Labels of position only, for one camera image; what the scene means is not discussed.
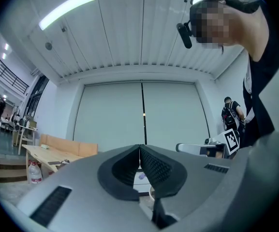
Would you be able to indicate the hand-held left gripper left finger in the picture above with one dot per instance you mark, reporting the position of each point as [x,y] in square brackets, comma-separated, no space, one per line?
[69,178]

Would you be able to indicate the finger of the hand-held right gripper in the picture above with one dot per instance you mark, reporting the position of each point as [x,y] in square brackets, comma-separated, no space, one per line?
[187,148]

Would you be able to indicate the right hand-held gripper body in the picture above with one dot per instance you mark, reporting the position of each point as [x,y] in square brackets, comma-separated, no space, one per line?
[231,141]

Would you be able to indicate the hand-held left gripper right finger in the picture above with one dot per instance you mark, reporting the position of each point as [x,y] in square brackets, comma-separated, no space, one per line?
[202,185]

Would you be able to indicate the dark flat phone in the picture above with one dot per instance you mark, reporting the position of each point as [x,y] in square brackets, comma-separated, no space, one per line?
[53,163]

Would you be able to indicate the light wooden table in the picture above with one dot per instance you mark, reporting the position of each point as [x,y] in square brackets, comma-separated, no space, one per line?
[49,155]

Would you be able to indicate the light wooden cabinet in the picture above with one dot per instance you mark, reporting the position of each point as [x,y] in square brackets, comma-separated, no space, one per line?
[76,147]

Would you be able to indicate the light wooden chair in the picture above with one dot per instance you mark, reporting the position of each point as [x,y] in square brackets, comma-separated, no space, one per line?
[26,136]

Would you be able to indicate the person's black shirt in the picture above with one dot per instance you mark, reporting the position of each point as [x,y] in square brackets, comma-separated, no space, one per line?
[262,86]

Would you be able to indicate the wooden platform steps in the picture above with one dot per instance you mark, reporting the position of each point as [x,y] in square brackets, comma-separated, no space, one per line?
[4,168]

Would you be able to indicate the black balcony railing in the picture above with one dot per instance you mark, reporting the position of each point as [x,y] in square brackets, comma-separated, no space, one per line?
[6,74]

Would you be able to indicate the person's head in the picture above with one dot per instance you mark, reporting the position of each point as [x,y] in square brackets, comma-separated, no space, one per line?
[216,20]

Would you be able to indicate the round ceiling smoke detector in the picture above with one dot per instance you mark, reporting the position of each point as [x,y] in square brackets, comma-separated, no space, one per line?
[48,45]

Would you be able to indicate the black head-worn camera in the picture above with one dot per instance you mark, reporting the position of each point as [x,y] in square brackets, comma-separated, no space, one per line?
[184,35]

